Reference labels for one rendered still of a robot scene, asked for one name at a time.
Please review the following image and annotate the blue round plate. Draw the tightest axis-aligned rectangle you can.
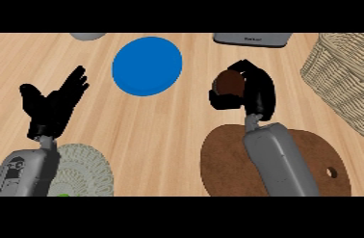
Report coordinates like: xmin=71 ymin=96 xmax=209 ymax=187
xmin=111 ymin=36 xmax=183 ymax=97

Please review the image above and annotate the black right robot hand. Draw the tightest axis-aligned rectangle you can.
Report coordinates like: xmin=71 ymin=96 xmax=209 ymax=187
xmin=208 ymin=59 xmax=279 ymax=122

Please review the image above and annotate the brown cupcake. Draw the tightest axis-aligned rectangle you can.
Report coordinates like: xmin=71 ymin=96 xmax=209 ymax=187
xmin=215 ymin=69 xmax=246 ymax=97

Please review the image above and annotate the round brown cutting board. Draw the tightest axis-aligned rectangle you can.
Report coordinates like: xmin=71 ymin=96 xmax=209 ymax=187
xmin=199 ymin=123 xmax=352 ymax=198

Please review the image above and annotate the round pale woven placemat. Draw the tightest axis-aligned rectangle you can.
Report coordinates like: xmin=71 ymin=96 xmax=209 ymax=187
xmin=46 ymin=143 xmax=115 ymax=198

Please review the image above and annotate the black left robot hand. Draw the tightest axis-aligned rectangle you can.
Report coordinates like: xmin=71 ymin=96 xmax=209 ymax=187
xmin=19 ymin=65 xmax=92 ymax=141

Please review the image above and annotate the grey rounded object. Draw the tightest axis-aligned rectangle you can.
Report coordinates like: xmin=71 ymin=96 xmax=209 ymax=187
xmin=69 ymin=33 xmax=108 ymax=41

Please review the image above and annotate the pale wicker basket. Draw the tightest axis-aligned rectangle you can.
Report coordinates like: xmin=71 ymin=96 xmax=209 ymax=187
xmin=299 ymin=33 xmax=364 ymax=137

